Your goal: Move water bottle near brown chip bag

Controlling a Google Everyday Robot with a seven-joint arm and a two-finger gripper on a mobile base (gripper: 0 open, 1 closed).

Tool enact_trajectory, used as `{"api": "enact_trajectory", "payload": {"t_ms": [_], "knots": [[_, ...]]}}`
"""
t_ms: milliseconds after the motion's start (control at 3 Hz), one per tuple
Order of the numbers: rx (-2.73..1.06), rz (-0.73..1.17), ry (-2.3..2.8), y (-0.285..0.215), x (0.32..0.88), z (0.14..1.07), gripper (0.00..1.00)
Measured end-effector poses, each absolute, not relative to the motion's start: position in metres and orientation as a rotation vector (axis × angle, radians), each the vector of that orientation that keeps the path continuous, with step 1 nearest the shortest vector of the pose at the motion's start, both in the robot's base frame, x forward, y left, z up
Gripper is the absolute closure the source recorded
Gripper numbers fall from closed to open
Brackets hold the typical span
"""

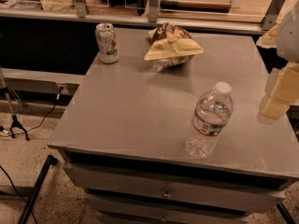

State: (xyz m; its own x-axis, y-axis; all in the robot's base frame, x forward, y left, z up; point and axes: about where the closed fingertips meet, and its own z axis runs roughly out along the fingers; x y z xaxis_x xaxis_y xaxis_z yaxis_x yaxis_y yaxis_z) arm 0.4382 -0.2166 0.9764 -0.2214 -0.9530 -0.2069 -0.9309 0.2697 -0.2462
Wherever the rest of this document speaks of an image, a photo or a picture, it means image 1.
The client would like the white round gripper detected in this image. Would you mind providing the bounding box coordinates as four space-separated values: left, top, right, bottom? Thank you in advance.
256 2 299 119

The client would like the grey metal bracket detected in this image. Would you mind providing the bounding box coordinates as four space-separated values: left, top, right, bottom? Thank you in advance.
261 0 286 31
74 0 88 18
148 0 159 22

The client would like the black metal leg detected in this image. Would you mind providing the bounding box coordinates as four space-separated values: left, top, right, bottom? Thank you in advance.
18 155 58 224

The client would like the white soda can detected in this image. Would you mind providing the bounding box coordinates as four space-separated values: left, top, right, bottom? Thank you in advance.
95 23 119 63

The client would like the clear plastic water bottle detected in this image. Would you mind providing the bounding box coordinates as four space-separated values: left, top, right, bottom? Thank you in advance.
186 82 233 159

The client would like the grey metal bracket middle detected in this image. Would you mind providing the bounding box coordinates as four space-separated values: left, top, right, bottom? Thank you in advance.
148 0 159 22

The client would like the grey metal bracket left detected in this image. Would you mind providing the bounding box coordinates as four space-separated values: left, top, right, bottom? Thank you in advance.
74 0 88 18

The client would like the brown chip bag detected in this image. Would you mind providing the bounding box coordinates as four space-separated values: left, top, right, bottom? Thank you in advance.
144 22 204 67

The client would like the grey drawer cabinet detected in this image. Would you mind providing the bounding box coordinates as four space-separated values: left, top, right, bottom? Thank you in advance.
49 28 299 224

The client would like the grey metal bracket right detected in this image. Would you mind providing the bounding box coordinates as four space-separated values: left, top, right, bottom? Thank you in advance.
261 0 286 31

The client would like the black floor cable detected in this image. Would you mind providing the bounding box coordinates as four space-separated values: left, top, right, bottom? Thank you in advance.
0 85 64 138

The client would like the black tripod stand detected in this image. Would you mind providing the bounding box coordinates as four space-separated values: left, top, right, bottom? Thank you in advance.
0 66 29 141

